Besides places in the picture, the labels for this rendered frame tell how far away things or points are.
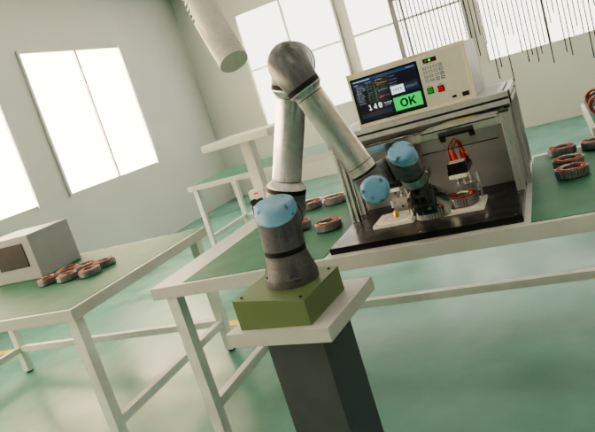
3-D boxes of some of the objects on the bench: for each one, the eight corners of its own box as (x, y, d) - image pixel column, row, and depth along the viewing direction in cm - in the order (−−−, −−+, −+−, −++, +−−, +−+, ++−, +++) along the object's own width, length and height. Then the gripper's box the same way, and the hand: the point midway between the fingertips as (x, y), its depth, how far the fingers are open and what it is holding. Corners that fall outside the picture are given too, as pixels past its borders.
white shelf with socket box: (295, 221, 277) (266, 127, 269) (229, 235, 293) (200, 147, 285) (320, 201, 308) (294, 117, 300) (258, 214, 324) (233, 135, 316)
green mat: (323, 258, 204) (323, 258, 204) (182, 282, 230) (181, 281, 230) (386, 189, 287) (386, 189, 287) (277, 212, 313) (277, 212, 313)
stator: (328, 224, 250) (326, 216, 249) (348, 223, 242) (345, 214, 241) (311, 234, 243) (308, 226, 242) (330, 233, 235) (328, 224, 234)
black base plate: (524, 221, 178) (522, 214, 177) (330, 255, 205) (328, 249, 204) (527, 183, 219) (525, 177, 219) (366, 215, 246) (365, 210, 246)
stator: (477, 205, 197) (475, 195, 197) (444, 211, 203) (442, 201, 202) (482, 196, 207) (479, 186, 206) (450, 202, 212) (447, 192, 212)
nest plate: (484, 209, 195) (483, 205, 195) (439, 217, 202) (438, 214, 201) (488, 196, 209) (487, 194, 208) (445, 205, 215) (444, 202, 215)
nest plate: (413, 222, 206) (413, 219, 205) (373, 229, 212) (372, 227, 212) (421, 210, 219) (420, 207, 219) (382, 217, 225) (382, 214, 225)
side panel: (532, 181, 219) (513, 97, 213) (524, 183, 221) (505, 99, 215) (533, 165, 244) (515, 89, 238) (525, 166, 245) (508, 91, 240)
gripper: (385, 200, 174) (405, 234, 189) (447, 189, 167) (463, 225, 182) (385, 177, 179) (405, 212, 194) (446, 165, 172) (461, 202, 186)
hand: (433, 210), depth 189 cm, fingers closed on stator, 13 cm apart
